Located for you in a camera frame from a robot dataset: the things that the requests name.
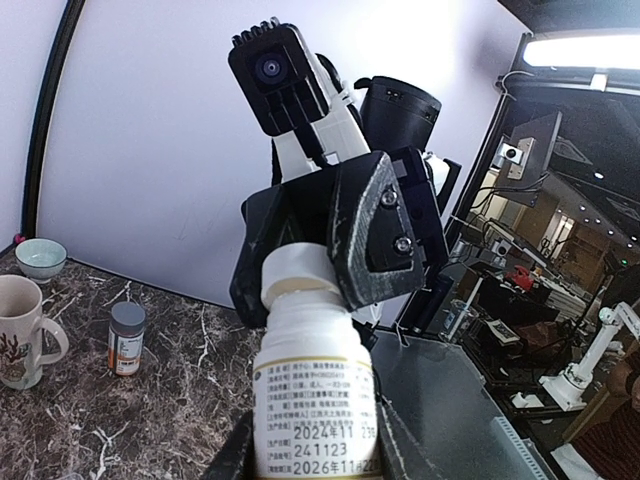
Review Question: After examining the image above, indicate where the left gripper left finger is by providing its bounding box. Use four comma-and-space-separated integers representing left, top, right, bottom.
202, 412, 255, 480

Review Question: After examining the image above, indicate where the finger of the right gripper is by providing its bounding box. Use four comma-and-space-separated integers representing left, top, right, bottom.
327, 151, 424, 308
229, 187, 300, 328

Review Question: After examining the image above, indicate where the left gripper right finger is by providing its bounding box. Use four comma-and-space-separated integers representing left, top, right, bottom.
377, 399, 481, 480

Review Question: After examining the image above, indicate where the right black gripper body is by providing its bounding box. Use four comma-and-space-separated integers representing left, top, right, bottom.
242, 147, 449, 281

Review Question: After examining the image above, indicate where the small white bottle cap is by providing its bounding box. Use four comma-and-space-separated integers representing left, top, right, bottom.
260, 242, 341, 310

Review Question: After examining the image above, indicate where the small white pill bottle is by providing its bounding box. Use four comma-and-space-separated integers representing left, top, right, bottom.
253, 290, 382, 479

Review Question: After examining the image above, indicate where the orange pill bottle grey cap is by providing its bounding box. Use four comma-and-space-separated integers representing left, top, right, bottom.
108, 302, 146, 376

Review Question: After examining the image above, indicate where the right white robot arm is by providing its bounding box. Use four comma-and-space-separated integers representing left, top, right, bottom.
230, 76, 457, 328

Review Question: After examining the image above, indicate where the green ceramic bowl right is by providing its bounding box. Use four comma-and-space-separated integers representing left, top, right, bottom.
15, 238, 68, 284

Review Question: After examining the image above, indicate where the beige ceramic mug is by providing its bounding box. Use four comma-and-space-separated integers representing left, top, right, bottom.
1, 274, 69, 390

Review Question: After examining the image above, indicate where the ceiling light strip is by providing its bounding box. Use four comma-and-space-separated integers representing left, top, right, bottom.
523, 35, 639, 70

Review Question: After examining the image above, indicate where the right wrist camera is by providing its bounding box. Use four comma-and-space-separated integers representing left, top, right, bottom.
227, 17, 374, 181

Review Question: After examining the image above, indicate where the right black frame post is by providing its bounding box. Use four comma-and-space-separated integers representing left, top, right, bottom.
20, 0, 86, 238

